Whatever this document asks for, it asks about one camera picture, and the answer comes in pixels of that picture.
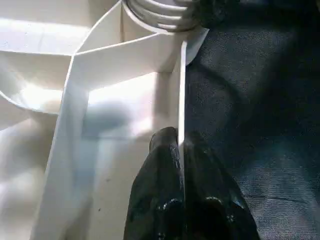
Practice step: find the black work mat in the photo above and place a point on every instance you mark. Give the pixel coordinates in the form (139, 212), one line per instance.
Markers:
(260, 125)

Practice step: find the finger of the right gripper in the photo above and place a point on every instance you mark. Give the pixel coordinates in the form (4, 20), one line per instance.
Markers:
(217, 11)

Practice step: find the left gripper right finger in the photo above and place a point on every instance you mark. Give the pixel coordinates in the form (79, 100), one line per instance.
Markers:
(210, 200)

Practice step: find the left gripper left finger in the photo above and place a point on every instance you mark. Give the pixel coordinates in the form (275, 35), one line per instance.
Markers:
(157, 190)

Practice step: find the white plastic table top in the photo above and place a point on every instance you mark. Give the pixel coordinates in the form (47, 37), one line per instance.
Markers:
(50, 100)

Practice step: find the white plastic table leg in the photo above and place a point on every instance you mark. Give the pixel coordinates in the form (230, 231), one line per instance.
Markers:
(157, 12)

